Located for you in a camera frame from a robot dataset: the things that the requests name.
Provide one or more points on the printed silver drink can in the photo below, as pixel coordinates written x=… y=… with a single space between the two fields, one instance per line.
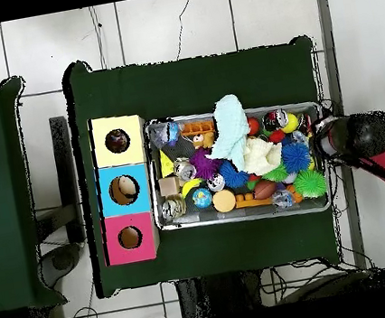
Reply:
x=184 y=169

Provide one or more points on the crushed bottle with blue label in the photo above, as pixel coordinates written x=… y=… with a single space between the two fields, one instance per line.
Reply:
x=165 y=132

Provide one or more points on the mint green waffle cloth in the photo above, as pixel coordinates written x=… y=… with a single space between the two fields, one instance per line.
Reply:
x=232 y=122

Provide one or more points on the blue spiky rubber ball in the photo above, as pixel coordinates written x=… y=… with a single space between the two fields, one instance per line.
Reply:
x=234 y=177
x=295 y=157

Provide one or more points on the wooden box with three holes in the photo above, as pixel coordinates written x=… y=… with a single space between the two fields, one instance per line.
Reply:
x=112 y=206

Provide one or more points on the purple spiky monster toy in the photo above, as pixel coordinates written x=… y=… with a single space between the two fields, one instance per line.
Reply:
x=202 y=164

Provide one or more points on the blue globe print ball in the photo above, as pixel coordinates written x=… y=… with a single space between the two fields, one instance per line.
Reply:
x=202 y=198

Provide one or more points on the tan foam disc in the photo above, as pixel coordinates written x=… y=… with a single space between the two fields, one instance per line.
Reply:
x=224 y=201

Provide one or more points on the cream waffle cloth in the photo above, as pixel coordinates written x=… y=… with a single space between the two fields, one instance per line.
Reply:
x=261 y=156

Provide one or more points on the tan round object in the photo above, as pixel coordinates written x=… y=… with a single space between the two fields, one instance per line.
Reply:
x=125 y=186

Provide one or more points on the green spiky rubber ball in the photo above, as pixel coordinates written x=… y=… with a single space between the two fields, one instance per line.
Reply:
x=309 y=184

